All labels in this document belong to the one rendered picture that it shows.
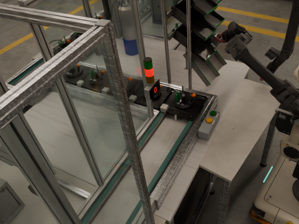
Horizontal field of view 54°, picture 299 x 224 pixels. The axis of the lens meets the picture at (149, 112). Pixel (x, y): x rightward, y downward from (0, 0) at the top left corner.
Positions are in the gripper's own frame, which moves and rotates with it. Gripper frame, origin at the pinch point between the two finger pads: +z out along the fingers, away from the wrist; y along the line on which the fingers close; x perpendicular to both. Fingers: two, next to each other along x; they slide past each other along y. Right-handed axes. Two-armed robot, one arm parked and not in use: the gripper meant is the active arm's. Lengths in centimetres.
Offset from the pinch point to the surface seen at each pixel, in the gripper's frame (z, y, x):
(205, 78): 7.5, 17.9, 20.7
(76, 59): -63, 133, -40
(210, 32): -3.5, 10.5, -7.6
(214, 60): 14.3, -5.4, 17.6
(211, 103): 2.0, 28.5, 35.2
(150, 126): 22, 67, 28
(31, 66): 144, 72, -33
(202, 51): 6.4, 12.3, 3.3
